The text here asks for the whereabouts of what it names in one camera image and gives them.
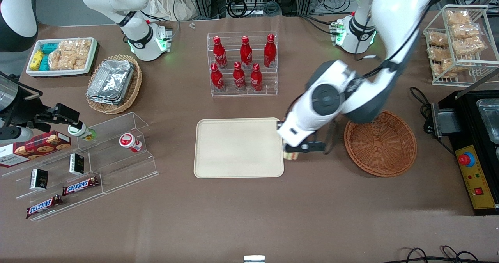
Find small black box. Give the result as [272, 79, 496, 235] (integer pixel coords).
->
[30, 169, 49, 190]
[69, 153, 85, 176]

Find black floor cables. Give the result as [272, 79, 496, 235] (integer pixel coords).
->
[390, 245, 499, 263]

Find red emergency stop button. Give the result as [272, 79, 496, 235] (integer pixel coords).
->
[458, 152, 476, 167]

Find red cola bottle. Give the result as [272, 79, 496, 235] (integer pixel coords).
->
[250, 63, 263, 92]
[211, 63, 225, 92]
[264, 34, 277, 68]
[212, 36, 228, 69]
[240, 36, 253, 69]
[233, 62, 246, 91]

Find light oval wicker basket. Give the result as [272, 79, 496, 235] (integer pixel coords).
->
[86, 54, 142, 114]

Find black countertop appliance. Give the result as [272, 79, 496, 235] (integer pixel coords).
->
[431, 89, 499, 148]

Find coiled black cable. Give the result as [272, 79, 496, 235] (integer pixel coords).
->
[228, 0, 248, 18]

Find packaged fried pastry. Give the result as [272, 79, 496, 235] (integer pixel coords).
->
[429, 46, 453, 60]
[452, 37, 486, 56]
[450, 23, 481, 39]
[433, 59, 458, 78]
[428, 32, 449, 47]
[446, 10, 472, 25]

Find metal appliance pan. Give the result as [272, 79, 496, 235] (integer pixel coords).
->
[476, 98, 499, 134]

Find white wire rack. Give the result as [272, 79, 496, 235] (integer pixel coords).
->
[423, 4, 499, 87]

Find beige cloth bag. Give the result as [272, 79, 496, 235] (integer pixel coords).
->
[146, 0, 199, 21]

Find red tartan cookie box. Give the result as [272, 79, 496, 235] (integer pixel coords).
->
[0, 131, 72, 168]

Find stacked aluminium foil containers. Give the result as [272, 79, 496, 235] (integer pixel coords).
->
[87, 60, 135, 105]

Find white rectangular snack tray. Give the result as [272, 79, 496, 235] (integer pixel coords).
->
[26, 37, 98, 77]

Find packaged rice cracker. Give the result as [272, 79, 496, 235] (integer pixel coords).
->
[64, 39, 92, 57]
[48, 50, 62, 71]
[60, 54, 88, 70]

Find green white drink bottle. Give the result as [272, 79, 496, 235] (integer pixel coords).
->
[68, 122, 96, 141]

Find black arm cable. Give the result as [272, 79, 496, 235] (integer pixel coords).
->
[355, 13, 419, 80]

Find yellow panel control box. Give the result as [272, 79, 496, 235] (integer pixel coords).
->
[448, 136, 499, 216]

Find clear acrylic stepped shelf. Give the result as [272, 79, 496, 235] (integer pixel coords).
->
[0, 112, 159, 221]

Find red capped yoghurt bottle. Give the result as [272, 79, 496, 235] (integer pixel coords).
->
[119, 133, 143, 153]

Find clear acrylic bottle rack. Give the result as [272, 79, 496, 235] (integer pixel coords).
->
[207, 32, 278, 97]

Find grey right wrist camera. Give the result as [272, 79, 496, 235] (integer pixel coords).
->
[0, 126, 34, 142]

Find black appliance power cable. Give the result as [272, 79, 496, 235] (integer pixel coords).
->
[409, 87, 457, 156]

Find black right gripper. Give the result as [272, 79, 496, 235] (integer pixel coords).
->
[10, 84, 81, 126]

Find Snickers chocolate bar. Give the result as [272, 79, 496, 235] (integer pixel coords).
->
[26, 195, 63, 219]
[62, 176, 100, 196]

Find yellow snack box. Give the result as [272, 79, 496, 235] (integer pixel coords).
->
[30, 50, 45, 71]

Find cream plastic tray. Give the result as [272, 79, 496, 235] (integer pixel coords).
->
[194, 117, 285, 178]

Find brown round wicker basket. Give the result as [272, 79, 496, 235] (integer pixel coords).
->
[344, 109, 418, 178]

